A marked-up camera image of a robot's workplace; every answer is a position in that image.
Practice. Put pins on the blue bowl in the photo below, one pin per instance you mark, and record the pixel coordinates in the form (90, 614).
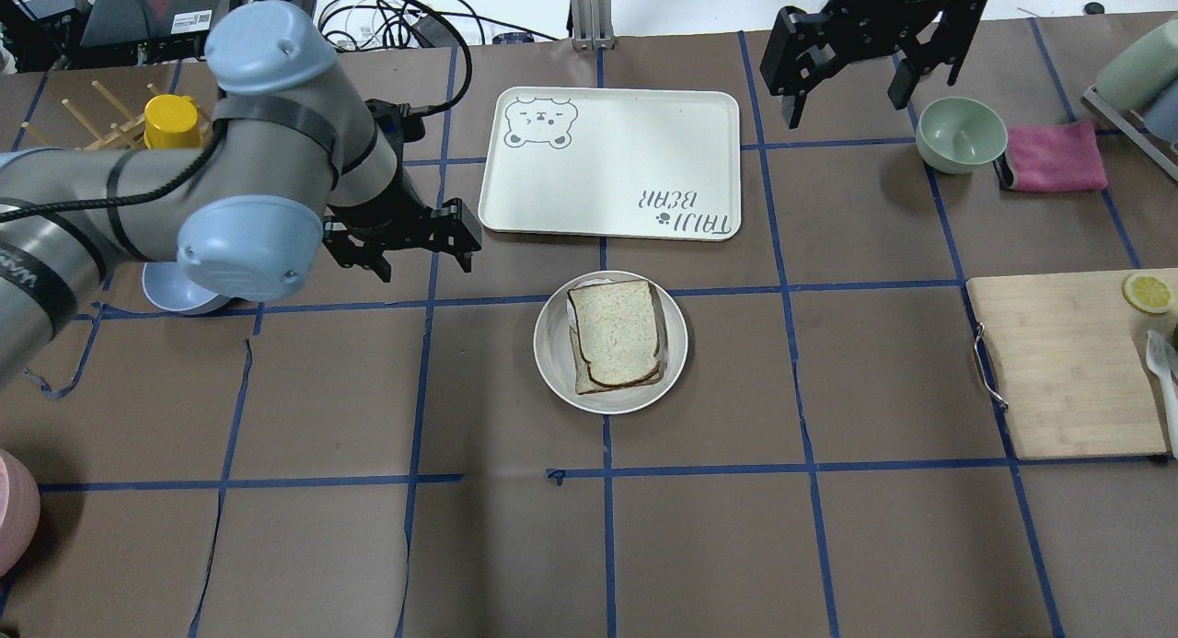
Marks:
(165, 286)

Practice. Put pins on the white wire cup rack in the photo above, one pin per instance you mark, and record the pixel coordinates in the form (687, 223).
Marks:
(1131, 124)

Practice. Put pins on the lemon half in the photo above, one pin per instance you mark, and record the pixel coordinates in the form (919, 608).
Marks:
(1148, 293)

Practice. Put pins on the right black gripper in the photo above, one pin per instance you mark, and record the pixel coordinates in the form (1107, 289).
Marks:
(891, 10)

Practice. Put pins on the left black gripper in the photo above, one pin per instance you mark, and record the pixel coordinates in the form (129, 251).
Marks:
(385, 207)

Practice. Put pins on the green cup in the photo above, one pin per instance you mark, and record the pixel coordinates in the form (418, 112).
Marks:
(1142, 71)

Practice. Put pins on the cream round plate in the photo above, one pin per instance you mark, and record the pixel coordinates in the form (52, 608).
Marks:
(553, 352)

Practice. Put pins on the wooden mug rack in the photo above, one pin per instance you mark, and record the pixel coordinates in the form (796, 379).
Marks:
(87, 116)

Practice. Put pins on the pink bowl with ice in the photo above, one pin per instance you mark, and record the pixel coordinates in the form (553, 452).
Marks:
(20, 510)

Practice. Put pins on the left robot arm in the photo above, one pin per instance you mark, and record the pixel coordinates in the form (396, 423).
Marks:
(296, 160)

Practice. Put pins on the black computer box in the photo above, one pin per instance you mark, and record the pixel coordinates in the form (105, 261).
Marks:
(126, 32)

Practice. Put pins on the blue cup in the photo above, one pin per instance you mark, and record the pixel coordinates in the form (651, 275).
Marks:
(1161, 117)

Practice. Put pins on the bread slice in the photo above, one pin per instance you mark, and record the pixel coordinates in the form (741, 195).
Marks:
(628, 331)
(586, 384)

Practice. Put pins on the pink cloth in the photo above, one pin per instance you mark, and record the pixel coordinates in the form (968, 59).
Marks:
(1051, 159)

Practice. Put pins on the cream bear tray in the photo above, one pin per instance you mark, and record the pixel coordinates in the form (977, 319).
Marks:
(613, 162)

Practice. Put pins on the white spoon lower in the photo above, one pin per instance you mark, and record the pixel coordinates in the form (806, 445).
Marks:
(1160, 359)

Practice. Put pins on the bamboo cutting board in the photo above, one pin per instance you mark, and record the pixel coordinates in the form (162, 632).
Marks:
(1067, 357)

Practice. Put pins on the yellow mug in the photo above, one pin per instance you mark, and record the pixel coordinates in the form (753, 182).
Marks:
(172, 122)

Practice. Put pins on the green bowl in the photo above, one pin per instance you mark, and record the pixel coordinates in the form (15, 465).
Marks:
(958, 136)

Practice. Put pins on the aluminium frame post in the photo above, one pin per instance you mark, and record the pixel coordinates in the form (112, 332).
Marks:
(592, 25)

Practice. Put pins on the fried egg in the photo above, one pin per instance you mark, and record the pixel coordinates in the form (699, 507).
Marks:
(588, 299)

